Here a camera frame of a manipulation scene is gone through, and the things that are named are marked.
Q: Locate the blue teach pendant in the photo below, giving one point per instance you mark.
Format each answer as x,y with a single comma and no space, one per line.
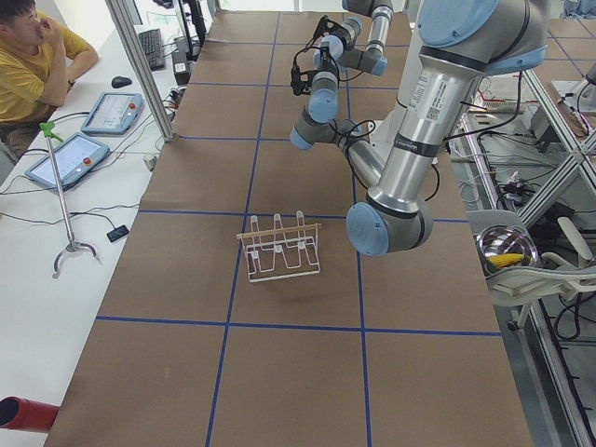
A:
75,157
113,114

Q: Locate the small silver cylinder weight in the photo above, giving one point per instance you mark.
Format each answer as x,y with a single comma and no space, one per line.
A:
150,161

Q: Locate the black computer mouse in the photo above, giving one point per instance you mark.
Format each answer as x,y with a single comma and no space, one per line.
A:
120,82

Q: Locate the black smartphone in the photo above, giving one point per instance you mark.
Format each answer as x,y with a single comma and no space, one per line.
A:
117,233

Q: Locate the black keyboard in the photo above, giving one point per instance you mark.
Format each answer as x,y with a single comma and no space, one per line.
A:
151,44

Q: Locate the blue teach pendant near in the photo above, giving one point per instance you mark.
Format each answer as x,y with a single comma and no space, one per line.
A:
75,157

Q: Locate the blue teach pendant far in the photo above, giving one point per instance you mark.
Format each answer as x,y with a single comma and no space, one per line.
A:
113,114

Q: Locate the green handled reacher grabber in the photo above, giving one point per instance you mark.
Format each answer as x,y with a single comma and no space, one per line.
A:
73,245

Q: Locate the person in yellow shirt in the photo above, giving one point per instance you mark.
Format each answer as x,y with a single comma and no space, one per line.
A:
40,62

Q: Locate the red cylinder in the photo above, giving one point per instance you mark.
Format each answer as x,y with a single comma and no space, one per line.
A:
27,415

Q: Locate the aluminium frame post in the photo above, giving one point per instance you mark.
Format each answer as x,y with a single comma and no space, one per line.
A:
131,43

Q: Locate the steel bowl with corn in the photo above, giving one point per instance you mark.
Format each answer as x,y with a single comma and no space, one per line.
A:
501,246

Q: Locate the white wire cup holder rack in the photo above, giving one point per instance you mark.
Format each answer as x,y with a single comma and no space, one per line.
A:
282,251

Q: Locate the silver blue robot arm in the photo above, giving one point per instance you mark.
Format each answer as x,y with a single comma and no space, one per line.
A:
371,59
455,44

